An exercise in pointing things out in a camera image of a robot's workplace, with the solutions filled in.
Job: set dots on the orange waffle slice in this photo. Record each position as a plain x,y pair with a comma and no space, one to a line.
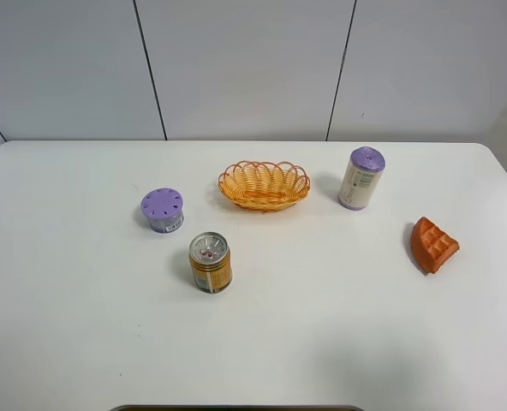
430,246

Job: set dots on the orange woven wicker basket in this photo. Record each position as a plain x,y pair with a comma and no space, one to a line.
264,186

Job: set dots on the orange beverage can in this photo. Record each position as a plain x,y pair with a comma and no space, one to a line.
209,257

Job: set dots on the purple lidded air freshener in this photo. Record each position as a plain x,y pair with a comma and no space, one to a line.
162,208

